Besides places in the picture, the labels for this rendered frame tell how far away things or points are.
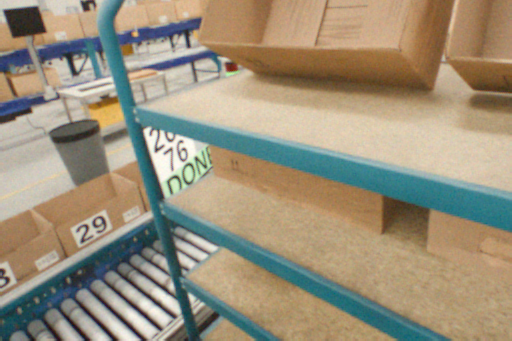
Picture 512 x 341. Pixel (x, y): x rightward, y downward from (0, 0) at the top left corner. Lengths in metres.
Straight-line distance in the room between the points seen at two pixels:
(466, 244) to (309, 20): 0.50
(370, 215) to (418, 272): 0.11
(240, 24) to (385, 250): 0.51
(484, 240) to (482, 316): 0.09
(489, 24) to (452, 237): 0.32
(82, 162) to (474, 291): 4.32
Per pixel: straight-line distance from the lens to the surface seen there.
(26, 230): 2.17
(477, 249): 0.56
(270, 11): 0.86
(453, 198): 0.37
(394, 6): 0.71
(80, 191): 2.19
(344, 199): 0.61
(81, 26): 6.72
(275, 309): 0.78
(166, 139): 1.29
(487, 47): 0.64
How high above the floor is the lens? 1.92
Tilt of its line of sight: 24 degrees down
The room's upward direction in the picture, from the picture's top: 6 degrees counter-clockwise
